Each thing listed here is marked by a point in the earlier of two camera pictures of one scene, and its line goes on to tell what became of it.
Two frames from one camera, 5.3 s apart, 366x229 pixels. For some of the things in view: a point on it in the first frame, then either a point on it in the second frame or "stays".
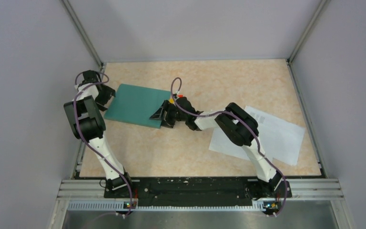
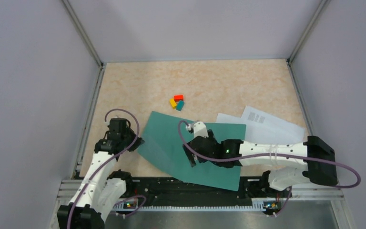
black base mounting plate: x=155 y=191 stays
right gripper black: x=167 y=106 -> x=210 y=136
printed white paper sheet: x=274 y=132 stays
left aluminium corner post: x=82 y=31 stays
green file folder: x=135 y=105 -> x=163 y=145
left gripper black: x=108 y=93 -> x=138 y=141
